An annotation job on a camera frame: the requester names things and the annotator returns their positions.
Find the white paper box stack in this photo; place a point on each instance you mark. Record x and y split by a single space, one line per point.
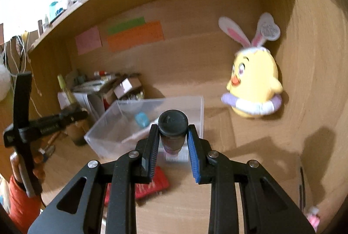
91 102

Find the small white cardboard box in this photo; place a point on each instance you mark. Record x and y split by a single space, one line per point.
127 86

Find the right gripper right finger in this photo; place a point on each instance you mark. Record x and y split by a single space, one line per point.
266 206

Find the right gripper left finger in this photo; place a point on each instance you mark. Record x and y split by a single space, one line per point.
78 208

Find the green spray bottle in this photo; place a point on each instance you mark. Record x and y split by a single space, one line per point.
70 98

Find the red tea packet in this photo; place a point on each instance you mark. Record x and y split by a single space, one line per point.
158 184

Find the red white marker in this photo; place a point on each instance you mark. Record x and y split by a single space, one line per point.
100 73

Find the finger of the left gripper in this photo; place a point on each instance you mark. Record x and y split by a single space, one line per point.
69 117

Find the orange sticky note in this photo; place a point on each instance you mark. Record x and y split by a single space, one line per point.
147 33

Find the green sticky note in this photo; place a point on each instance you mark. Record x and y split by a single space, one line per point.
129 24

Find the tan mug with lid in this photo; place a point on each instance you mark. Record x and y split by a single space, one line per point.
77 130

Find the yellow chick bunny plush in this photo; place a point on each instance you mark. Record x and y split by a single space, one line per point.
254 89

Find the pink sticky note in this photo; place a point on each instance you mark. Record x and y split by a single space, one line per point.
88 41

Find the clear plastic storage bin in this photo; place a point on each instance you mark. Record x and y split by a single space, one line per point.
116 132

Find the person's left hand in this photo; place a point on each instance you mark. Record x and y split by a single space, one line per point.
28 167

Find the blue washi tape roll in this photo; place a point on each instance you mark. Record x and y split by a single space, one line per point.
142 120

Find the small red box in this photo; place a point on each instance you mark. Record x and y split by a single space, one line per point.
108 99

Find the dark dropper bottle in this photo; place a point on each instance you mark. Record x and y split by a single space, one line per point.
173 125

